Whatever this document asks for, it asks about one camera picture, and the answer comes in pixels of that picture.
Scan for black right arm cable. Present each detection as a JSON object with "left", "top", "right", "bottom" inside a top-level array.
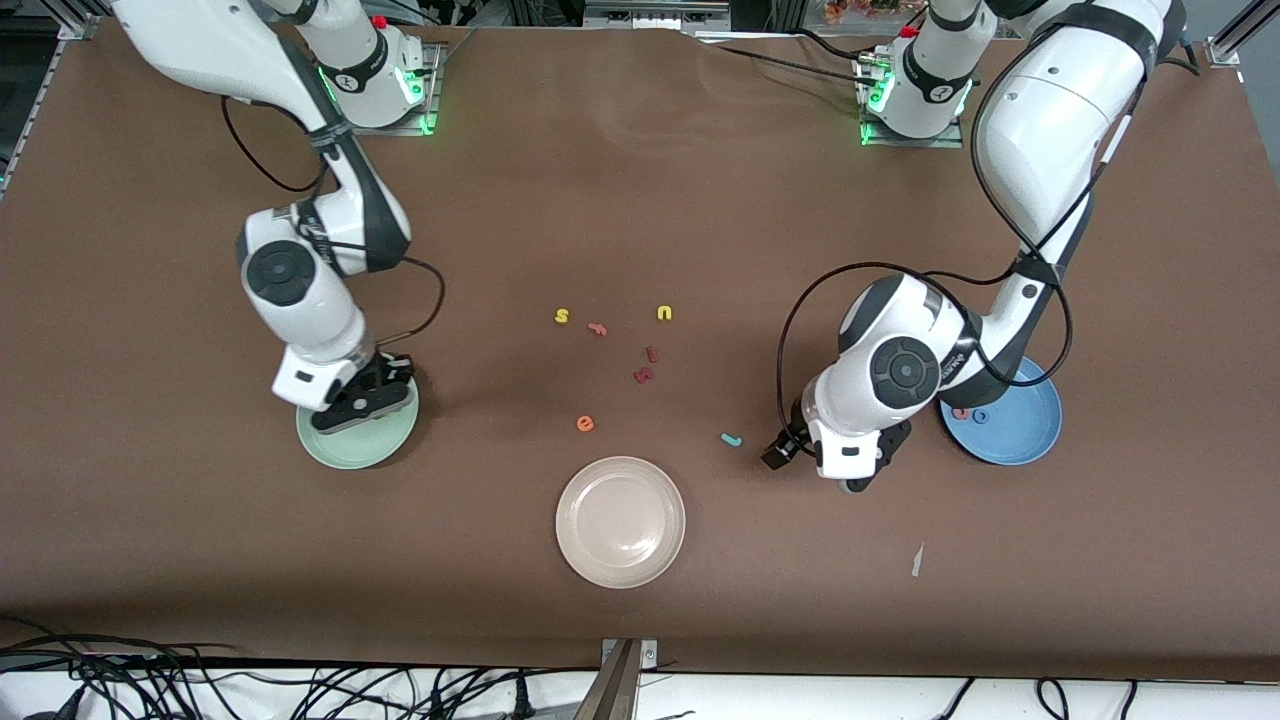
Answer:
[{"left": 220, "top": 95, "right": 446, "bottom": 351}]

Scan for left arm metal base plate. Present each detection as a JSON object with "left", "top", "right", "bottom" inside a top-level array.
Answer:
[{"left": 860, "top": 55, "right": 966, "bottom": 149}]

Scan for light green plate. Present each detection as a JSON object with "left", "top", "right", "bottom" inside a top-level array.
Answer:
[{"left": 295, "top": 375, "right": 421, "bottom": 471}]

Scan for white panel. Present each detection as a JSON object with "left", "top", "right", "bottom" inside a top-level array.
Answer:
[{"left": 0, "top": 668, "right": 1280, "bottom": 720}]

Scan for aluminium camera pole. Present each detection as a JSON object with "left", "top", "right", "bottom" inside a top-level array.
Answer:
[{"left": 572, "top": 640, "right": 641, "bottom": 720}]

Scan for tangled black cable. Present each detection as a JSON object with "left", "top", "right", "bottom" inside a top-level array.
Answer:
[
  {"left": 0, "top": 615, "right": 241, "bottom": 671},
  {"left": 60, "top": 660, "right": 561, "bottom": 720}
]

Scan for blue plate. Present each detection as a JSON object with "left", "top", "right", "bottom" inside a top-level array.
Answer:
[{"left": 938, "top": 355, "right": 1064, "bottom": 467}]

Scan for artificial flowers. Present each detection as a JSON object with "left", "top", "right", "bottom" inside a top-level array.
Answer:
[{"left": 822, "top": 0, "right": 906, "bottom": 26}]

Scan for aluminium frame profile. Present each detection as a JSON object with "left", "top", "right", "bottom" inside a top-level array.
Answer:
[
  {"left": 0, "top": 12, "right": 101, "bottom": 191},
  {"left": 1205, "top": 0, "right": 1280, "bottom": 69}
]

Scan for black base power cable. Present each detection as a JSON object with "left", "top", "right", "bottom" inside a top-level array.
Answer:
[
  {"left": 788, "top": 28, "right": 879, "bottom": 65},
  {"left": 712, "top": 44, "right": 867, "bottom": 87}
]

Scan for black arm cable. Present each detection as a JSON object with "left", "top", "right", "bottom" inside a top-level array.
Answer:
[
  {"left": 775, "top": 20, "right": 1191, "bottom": 441},
  {"left": 220, "top": 95, "right": 446, "bottom": 351}
]

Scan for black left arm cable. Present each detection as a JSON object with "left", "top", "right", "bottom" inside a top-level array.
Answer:
[{"left": 775, "top": 20, "right": 1191, "bottom": 441}]

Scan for brown table cover sheet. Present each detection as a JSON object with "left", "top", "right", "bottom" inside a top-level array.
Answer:
[{"left": 0, "top": 18, "right": 1280, "bottom": 683}]

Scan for beige plate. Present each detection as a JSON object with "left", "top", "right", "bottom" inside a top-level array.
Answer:
[{"left": 555, "top": 456, "right": 688, "bottom": 590}]

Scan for metal mounting bracket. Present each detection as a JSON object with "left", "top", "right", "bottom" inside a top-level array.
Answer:
[{"left": 600, "top": 638, "right": 659, "bottom": 673}]

